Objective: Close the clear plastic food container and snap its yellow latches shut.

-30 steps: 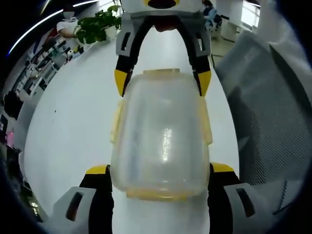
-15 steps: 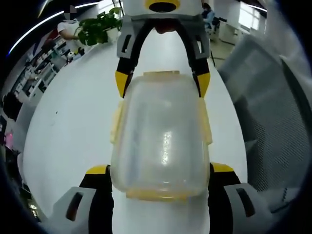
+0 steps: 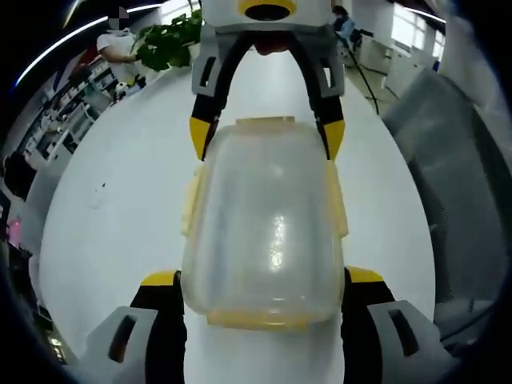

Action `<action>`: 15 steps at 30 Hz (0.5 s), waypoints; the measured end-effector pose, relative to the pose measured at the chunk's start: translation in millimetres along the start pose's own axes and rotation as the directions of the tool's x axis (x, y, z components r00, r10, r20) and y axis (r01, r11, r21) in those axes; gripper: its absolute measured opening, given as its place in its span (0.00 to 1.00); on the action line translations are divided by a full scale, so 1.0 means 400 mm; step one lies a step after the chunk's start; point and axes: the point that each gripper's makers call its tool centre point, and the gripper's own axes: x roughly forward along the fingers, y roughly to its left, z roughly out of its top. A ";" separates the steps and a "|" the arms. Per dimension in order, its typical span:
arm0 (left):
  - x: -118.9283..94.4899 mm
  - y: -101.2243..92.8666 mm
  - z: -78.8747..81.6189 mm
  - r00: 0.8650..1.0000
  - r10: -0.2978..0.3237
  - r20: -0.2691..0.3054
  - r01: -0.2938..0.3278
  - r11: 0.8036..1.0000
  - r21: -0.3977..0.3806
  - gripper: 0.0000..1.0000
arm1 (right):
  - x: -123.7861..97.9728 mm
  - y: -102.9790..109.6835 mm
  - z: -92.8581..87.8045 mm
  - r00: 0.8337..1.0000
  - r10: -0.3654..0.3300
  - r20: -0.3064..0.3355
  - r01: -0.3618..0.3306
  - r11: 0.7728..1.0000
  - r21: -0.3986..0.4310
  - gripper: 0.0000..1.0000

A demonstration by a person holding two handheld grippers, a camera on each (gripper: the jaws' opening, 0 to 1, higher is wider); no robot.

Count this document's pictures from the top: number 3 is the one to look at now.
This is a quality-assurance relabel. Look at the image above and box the grey office chair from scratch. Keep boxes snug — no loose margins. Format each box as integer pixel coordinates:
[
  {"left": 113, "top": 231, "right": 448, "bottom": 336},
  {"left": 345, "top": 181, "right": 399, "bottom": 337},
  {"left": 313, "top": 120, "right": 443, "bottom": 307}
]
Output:
[{"left": 379, "top": 63, "right": 512, "bottom": 361}]

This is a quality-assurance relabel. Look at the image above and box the black cable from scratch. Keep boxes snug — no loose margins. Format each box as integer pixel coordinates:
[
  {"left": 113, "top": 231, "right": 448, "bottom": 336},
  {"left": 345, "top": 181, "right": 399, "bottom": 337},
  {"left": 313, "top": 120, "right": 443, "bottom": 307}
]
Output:
[{"left": 339, "top": 31, "right": 381, "bottom": 117}]

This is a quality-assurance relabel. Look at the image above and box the person's right hand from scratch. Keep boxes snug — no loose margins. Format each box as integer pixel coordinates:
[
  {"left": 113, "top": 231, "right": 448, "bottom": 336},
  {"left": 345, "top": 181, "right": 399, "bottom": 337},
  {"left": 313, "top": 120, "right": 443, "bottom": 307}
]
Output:
[{"left": 254, "top": 39, "right": 290, "bottom": 57}]

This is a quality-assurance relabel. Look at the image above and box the clear plastic food container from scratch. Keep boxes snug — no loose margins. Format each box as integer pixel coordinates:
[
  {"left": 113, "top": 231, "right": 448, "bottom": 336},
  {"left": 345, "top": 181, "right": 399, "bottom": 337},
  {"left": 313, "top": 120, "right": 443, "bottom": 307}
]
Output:
[{"left": 178, "top": 115, "right": 350, "bottom": 333}]

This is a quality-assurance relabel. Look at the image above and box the white shelf unit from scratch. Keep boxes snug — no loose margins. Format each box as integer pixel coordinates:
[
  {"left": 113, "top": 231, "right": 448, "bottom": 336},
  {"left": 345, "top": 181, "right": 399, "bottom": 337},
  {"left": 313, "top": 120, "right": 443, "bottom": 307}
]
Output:
[{"left": 23, "top": 59, "right": 117, "bottom": 161}]

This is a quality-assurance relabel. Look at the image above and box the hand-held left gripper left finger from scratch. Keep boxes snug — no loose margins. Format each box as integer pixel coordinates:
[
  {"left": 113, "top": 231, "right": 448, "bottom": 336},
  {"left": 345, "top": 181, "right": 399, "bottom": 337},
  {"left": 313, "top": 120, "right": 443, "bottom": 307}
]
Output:
[{"left": 74, "top": 269, "right": 189, "bottom": 384}]

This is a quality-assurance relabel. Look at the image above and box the green potted plant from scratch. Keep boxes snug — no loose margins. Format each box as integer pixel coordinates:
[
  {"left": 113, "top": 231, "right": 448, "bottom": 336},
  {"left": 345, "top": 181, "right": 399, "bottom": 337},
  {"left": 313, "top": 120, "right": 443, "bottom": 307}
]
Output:
[{"left": 130, "top": 8, "right": 203, "bottom": 73}]

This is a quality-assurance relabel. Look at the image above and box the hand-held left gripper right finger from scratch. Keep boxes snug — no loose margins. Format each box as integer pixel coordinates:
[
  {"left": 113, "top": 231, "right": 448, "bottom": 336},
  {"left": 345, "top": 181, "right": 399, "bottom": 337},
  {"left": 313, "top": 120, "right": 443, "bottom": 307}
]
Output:
[{"left": 338, "top": 265, "right": 457, "bottom": 384}]

